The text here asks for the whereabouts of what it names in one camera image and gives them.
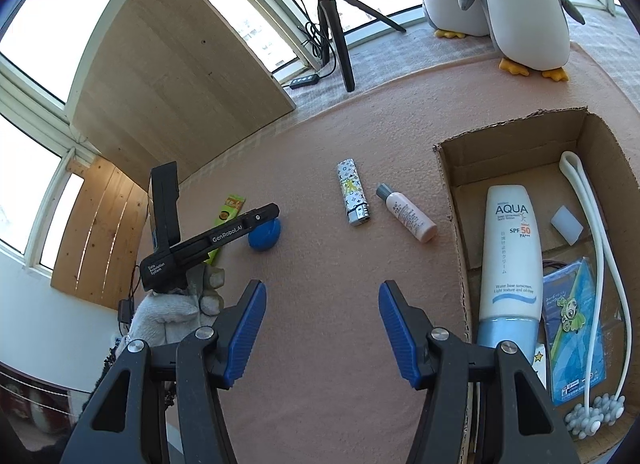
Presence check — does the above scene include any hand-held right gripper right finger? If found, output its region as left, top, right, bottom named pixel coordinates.
left=377, top=280, right=583, bottom=464

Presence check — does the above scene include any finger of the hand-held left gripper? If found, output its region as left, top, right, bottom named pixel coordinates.
left=243, top=202, right=282, bottom=235

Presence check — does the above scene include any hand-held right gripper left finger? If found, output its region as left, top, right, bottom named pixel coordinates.
left=60, top=279, right=268, bottom=464

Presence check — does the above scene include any green tube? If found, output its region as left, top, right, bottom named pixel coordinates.
left=207, top=194, right=247, bottom=265

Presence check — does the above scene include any white sunscreen tube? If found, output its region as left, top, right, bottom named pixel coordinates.
left=475, top=185, right=544, bottom=350

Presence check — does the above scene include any blue pin badge packet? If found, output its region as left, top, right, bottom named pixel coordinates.
left=541, top=256, right=608, bottom=405

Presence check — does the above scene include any cardboard box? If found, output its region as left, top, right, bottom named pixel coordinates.
left=432, top=106, right=640, bottom=464

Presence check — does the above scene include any white neck massager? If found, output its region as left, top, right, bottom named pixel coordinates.
left=559, top=150, right=632, bottom=441

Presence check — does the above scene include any person's left hand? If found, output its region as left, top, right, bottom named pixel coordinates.
left=127, top=264, right=226, bottom=345

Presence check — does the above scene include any light wooden panel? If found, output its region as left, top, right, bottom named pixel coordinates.
left=50, top=154, right=151, bottom=305

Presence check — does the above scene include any pink felt mat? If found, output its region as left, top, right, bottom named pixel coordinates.
left=135, top=41, right=640, bottom=464

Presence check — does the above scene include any patterned lighter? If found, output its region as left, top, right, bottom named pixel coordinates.
left=337, top=159, right=373, bottom=227

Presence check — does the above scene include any small white bottle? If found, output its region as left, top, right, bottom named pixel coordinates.
left=376, top=183, right=438, bottom=243

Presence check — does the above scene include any white star sticker card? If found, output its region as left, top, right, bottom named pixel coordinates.
left=529, top=342, right=550, bottom=390

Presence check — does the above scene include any wooden board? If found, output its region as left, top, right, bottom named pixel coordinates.
left=67, top=0, right=297, bottom=192

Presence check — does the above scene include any black tripod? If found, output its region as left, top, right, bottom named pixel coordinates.
left=302, top=0, right=407, bottom=93

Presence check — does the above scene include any white rectangular block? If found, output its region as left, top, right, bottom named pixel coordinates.
left=550, top=205, right=585, bottom=245

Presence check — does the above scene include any grey checked cloth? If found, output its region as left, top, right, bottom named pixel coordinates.
left=285, top=4, right=640, bottom=119

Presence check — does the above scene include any white window frame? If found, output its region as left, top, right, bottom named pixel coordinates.
left=0, top=0, right=311, bottom=275

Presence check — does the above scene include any black cable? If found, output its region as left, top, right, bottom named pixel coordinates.
left=289, top=18, right=335, bottom=90

